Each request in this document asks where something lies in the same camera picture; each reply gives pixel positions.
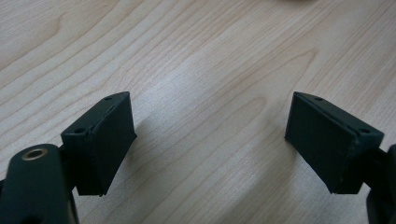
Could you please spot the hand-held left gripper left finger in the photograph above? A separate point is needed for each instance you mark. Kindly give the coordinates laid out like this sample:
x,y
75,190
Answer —
x,y
99,146

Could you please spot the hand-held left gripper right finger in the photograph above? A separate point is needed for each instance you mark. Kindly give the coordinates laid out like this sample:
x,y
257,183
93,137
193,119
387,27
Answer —
x,y
330,146

